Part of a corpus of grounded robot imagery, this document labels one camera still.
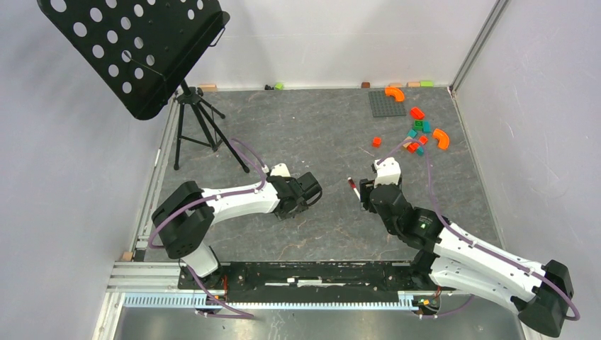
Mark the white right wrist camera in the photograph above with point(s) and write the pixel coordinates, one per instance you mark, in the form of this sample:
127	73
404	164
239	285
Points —
388	172

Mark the wooden block at wall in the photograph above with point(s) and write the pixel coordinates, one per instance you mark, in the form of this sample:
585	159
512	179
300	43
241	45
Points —
208	87

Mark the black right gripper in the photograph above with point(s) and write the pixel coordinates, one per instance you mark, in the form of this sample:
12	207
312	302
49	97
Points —
365	185

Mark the red long brick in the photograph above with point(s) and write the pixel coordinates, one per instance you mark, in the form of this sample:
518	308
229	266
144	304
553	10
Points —
421	142

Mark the orange curved block right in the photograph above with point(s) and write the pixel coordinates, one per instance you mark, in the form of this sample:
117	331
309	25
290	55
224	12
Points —
442	139

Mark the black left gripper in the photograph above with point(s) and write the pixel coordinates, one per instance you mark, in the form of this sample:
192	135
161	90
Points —
302	206

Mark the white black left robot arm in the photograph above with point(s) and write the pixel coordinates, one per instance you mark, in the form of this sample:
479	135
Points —
182	221

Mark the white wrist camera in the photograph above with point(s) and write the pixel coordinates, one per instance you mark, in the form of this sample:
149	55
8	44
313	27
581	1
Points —
280	170
388	172

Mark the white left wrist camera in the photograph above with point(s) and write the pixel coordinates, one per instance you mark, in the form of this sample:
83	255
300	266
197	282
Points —
280	170

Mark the black tripod stand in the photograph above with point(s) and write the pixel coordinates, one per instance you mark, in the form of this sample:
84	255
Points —
192	99

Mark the black perforated music stand desk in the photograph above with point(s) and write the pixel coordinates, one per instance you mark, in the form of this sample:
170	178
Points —
142	50

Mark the lime green block right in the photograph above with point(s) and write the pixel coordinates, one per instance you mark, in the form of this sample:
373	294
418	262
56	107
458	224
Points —
426	83

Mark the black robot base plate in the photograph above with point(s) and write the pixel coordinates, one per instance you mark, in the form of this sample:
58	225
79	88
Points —
316	281

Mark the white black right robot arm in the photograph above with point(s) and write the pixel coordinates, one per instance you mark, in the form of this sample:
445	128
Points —
450	257

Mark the white pen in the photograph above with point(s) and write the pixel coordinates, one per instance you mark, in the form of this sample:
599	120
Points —
357	193

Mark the red brick upper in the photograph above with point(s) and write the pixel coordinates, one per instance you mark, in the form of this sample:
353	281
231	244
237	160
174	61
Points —
417	113

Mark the orange curved block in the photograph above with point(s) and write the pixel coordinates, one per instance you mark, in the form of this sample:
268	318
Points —
396	93
442	139

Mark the orange curved block top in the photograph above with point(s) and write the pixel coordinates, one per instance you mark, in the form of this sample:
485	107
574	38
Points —
396	93

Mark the grey lego baseplate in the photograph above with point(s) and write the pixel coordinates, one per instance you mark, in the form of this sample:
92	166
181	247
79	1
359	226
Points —
383	106

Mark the small red cube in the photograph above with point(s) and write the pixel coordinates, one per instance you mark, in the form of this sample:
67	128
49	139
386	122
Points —
376	142

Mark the green lego brick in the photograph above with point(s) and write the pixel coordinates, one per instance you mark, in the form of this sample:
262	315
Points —
418	125

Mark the teal brick right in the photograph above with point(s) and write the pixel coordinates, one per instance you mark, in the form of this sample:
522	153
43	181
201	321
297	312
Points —
426	127

